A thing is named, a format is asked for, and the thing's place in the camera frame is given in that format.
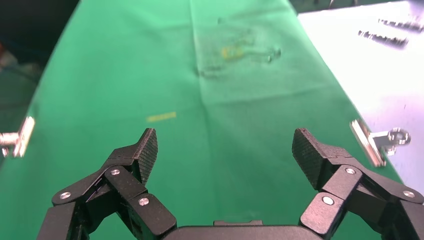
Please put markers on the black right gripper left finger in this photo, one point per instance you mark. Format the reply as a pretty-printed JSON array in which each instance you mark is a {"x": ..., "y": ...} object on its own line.
[{"x": 126, "y": 185}]

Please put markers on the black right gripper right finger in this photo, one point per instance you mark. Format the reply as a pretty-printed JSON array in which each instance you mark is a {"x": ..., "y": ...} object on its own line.
[{"x": 344, "y": 185}]

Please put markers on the silver binder clip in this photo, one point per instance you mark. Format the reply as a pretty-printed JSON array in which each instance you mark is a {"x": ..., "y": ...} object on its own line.
[
  {"x": 23, "y": 136},
  {"x": 367, "y": 142}
]

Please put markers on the yellow tape strip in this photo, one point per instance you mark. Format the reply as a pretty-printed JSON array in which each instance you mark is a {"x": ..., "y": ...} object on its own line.
[{"x": 162, "y": 117}]

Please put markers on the green table cloth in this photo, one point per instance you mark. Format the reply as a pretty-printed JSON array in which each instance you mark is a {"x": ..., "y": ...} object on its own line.
[{"x": 232, "y": 132}]

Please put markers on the notched grey metal rail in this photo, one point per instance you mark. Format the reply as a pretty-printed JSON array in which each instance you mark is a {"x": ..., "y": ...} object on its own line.
[
  {"x": 384, "y": 39},
  {"x": 400, "y": 26}
]

